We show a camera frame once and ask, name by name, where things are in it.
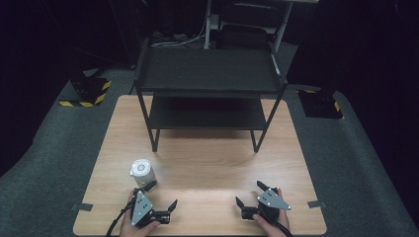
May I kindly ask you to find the grey felt table cover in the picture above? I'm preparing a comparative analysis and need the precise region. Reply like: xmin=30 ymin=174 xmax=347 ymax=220
xmin=0 ymin=41 xmax=419 ymax=237

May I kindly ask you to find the black two-tier metal rack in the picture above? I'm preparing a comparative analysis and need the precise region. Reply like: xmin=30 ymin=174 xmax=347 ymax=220
xmin=132 ymin=37 xmax=290 ymax=154

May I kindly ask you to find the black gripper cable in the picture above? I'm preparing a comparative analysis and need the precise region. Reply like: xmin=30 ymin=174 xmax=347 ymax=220
xmin=105 ymin=197 xmax=136 ymax=237
xmin=272 ymin=219 xmax=294 ymax=237

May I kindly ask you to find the black chair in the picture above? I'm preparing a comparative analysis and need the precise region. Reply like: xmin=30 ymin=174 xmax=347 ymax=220
xmin=215 ymin=2 xmax=278 ymax=51

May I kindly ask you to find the grey tape strip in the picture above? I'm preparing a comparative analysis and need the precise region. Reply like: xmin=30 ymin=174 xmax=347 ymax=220
xmin=306 ymin=199 xmax=328 ymax=209
xmin=70 ymin=201 xmax=95 ymax=212

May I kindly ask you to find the white metal desk frame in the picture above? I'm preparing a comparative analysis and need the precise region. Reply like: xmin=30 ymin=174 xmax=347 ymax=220
xmin=203 ymin=0 xmax=320 ymax=54

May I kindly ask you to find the person's right hand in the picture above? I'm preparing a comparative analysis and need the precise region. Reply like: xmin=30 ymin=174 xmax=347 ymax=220
xmin=252 ymin=188 xmax=292 ymax=237

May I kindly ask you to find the white cylindrical container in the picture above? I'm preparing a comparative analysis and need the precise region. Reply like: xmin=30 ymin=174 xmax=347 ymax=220
xmin=129 ymin=158 xmax=158 ymax=189

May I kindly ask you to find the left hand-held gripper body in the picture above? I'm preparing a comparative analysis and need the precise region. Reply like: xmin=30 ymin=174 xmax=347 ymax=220
xmin=129 ymin=189 xmax=172 ymax=229

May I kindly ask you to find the white cables bundle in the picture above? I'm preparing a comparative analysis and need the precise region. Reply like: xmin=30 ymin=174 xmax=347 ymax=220
xmin=150 ymin=18 xmax=208 ymax=47

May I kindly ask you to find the person's left hand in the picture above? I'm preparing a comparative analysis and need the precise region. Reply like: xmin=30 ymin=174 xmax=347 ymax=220
xmin=119 ymin=190 xmax=161 ymax=237

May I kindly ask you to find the black yellow-striped base plate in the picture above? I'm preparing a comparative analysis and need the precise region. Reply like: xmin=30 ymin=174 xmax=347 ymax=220
xmin=296 ymin=86 xmax=345 ymax=120
xmin=58 ymin=72 xmax=113 ymax=109

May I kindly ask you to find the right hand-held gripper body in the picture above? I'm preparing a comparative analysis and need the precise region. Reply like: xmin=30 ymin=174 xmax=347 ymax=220
xmin=240 ymin=187 xmax=293 ymax=223

